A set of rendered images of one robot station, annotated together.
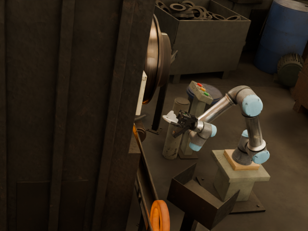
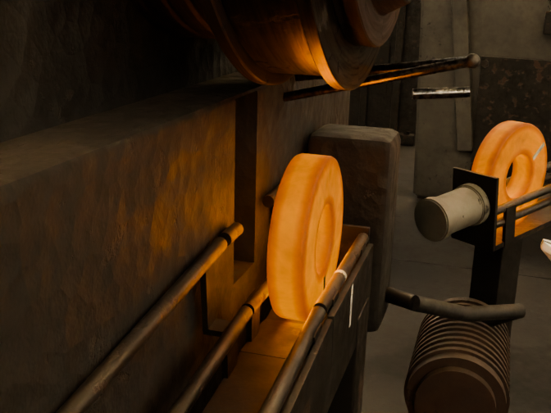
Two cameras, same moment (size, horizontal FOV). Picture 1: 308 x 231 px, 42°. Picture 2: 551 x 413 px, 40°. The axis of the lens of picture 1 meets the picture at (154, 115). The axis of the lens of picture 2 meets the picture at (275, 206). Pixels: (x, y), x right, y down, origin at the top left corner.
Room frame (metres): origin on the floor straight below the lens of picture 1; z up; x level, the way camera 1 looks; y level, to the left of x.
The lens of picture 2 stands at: (1.38, -0.23, 0.96)
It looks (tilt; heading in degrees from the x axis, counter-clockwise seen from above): 17 degrees down; 37
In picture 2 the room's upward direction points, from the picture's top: 2 degrees clockwise
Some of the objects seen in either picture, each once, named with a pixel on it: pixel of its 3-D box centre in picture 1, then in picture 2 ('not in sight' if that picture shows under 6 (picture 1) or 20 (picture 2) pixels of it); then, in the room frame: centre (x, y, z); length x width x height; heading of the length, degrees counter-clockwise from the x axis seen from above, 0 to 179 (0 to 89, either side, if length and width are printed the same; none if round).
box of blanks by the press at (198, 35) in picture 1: (189, 37); not in sight; (4.66, -0.23, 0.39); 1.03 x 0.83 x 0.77; 125
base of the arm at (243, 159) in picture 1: (244, 153); not in sight; (2.37, -0.67, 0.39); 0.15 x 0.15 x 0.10
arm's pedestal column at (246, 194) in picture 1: (233, 181); not in sight; (2.37, -0.67, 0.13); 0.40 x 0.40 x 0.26; 21
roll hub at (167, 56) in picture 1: (158, 59); not in sight; (1.95, 0.03, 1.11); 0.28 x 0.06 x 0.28; 20
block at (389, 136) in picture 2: not in sight; (347, 227); (2.13, 0.22, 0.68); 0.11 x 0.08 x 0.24; 110
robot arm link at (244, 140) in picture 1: (249, 140); not in sight; (2.36, -0.68, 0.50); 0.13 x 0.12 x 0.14; 19
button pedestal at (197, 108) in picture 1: (194, 121); not in sight; (2.80, -0.33, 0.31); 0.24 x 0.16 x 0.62; 20
